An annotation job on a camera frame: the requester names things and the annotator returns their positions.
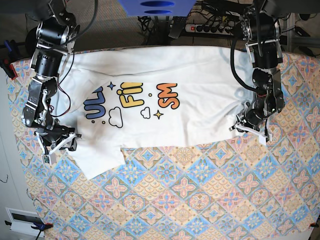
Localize white wall outlet box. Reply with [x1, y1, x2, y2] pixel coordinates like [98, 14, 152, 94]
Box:
[5, 207, 43, 237]

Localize white printed T-shirt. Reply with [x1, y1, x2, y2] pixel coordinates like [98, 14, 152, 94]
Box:
[51, 46, 254, 179]

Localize black remote control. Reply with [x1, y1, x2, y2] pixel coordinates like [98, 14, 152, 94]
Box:
[168, 16, 187, 39]

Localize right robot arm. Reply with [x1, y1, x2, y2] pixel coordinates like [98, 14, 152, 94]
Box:
[21, 0, 81, 165]

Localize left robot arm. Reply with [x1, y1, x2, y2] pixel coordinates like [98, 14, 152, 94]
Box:
[230, 0, 285, 145]

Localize blue clamp lower left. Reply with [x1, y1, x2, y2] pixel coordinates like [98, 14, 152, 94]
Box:
[4, 220, 53, 235]

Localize orange clamp lower right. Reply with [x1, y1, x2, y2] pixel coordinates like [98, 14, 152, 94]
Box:
[309, 222, 320, 228]

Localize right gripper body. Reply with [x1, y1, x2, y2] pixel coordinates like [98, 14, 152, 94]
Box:
[34, 123, 75, 143]

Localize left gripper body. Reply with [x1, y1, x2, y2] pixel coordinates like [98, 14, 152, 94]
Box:
[237, 104, 272, 132]

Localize white power strip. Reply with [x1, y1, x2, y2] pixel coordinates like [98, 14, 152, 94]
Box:
[184, 23, 232, 35]

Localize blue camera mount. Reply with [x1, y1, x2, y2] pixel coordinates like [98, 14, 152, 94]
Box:
[118, 0, 196, 17]

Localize patterned tablecloth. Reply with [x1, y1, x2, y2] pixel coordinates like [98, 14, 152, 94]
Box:
[6, 53, 320, 240]

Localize grey metal table leg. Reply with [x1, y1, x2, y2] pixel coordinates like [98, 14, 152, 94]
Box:
[283, 11, 320, 52]

